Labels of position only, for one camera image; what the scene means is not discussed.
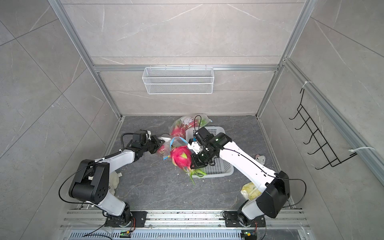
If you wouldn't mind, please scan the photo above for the pink dragon fruit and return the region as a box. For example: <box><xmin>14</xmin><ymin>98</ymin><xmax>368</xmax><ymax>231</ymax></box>
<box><xmin>170</xmin><ymin>146</ymin><xmax>207</xmax><ymax>186</ymax></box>
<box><xmin>157</xmin><ymin>145</ymin><xmax>169</xmax><ymax>155</ymax></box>

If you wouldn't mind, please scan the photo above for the zip-top bag with blue seal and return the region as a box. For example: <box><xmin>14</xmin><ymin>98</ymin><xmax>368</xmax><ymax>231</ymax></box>
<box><xmin>157</xmin><ymin>134</ymin><xmax>188</xmax><ymax>160</ymax></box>

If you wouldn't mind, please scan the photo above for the zip-top bag with dragon fruit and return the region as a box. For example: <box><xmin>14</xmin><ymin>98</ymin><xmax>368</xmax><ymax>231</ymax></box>
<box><xmin>170</xmin><ymin>114</ymin><xmax>212</xmax><ymax>139</ymax></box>

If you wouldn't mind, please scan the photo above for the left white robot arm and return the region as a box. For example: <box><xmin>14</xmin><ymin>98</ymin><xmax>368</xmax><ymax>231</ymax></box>
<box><xmin>69</xmin><ymin>130</ymin><xmax>165</xmax><ymax>227</ymax></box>

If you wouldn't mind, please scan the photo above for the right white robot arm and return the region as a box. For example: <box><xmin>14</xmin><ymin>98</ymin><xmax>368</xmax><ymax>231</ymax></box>
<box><xmin>190</xmin><ymin>127</ymin><xmax>290</xmax><ymax>227</ymax></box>

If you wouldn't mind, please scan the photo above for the yellow-green packaged snack bag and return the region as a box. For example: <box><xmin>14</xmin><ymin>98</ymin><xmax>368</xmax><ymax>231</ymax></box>
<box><xmin>241</xmin><ymin>183</ymin><xmax>262</xmax><ymax>201</ymax></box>

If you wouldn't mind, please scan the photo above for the white perforated plastic basket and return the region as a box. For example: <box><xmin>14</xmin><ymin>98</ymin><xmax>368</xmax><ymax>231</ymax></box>
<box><xmin>185</xmin><ymin>125</ymin><xmax>235</xmax><ymax>178</ymax></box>

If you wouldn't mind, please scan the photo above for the white plush teddy bear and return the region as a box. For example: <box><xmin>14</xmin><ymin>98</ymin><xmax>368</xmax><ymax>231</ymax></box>
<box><xmin>109</xmin><ymin>171</ymin><xmax>122</xmax><ymax>195</ymax></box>

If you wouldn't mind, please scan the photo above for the stars and stripes patterned can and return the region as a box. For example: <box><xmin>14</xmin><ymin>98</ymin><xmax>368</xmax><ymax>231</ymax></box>
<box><xmin>255</xmin><ymin>155</ymin><xmax>266</xmax><ymax>166</ymax></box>

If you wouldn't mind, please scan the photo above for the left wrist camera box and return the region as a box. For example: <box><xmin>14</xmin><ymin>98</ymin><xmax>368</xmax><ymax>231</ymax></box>
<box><xmin>141</xmin><ymin>130</ymin><xmax>152</xmax><ymax>141</ymax></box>

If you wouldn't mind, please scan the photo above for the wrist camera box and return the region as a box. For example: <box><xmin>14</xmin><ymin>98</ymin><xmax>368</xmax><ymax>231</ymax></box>
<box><xmin>187</xmin><ymin>139</ymin><xmax>202</xmax><ymax>154</ymax></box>
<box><xmin>141</xmin><ymin>130</ymin><xmax>152</xmax><ymax>141</ymax></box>

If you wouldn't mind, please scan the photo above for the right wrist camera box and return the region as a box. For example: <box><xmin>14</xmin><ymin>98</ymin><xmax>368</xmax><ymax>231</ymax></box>
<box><xmin>187</xmin><ymin>139</ymin><xmax>202</xmax><ymax>154</ymax></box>

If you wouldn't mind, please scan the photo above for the white wire mesh wall basket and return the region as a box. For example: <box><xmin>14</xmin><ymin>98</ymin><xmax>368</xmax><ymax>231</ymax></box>
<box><xmin>142</xmin><ymin>67</ymin><xmax>215</xmax><ymax>95</ymax></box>

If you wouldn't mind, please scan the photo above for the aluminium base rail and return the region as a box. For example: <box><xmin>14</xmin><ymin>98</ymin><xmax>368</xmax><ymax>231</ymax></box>
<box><xmin>59</xmin><ymin>210</ymin><xmax>314</xmax><ymax>240</ymax></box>

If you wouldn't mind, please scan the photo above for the black wire wall hook rack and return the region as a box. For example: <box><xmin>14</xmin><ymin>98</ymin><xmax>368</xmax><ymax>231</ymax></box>
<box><xmin>289</xmin><ymin>89</ymin><xmax>358</xmax><ymax>170</ymax></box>

